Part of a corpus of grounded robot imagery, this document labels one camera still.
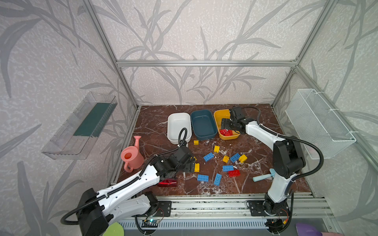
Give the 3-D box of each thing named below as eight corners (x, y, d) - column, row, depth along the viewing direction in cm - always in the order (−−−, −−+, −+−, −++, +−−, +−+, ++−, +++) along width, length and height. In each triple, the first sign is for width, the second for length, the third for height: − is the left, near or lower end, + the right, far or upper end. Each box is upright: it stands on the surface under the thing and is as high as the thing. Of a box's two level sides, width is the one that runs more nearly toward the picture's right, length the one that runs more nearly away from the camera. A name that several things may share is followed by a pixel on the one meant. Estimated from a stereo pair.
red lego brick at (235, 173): (228, 177, 86) (229, 176, 84) (227, 172, 88) (228, 170, 86) (240, 176, 87) (240, 174, 85) (238, 170, 89) (239, 169, 87)
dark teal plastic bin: (193, 141, 101) (193, 136, 97) (190, 115, 117) (189, 109, 112) (217, 138, 103) (218, 133, 98) (211, 112, 119) (211, 107, 114)
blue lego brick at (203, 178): (197, 181, 84) (197, 180, 83) (197, 175, 87) (197, 174, 85) (208, 181, 84) (209, 180, 83) (208, 175, 87) (208, 174, 85)
